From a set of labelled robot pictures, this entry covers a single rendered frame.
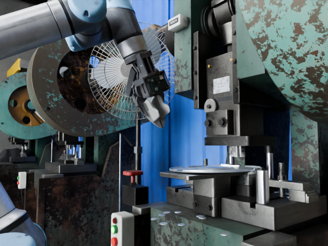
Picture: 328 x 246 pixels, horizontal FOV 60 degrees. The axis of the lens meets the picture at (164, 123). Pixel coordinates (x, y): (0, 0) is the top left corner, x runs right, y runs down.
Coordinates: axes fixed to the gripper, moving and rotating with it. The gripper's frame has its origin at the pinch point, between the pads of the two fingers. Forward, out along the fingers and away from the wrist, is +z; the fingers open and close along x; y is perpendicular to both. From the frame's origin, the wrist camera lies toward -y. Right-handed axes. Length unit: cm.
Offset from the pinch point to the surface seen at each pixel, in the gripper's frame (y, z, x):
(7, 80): -300, -75, -6
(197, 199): -2.0, 27.4, 3.8
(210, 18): -8.8, -25.9, 40.7
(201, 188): -0.1, 24.1, 5.6
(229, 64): 2.3, -8.0, 31.3
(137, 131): -89, 12, 31
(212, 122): -2.3, 7.6, 19.9
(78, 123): -131, -4, 10
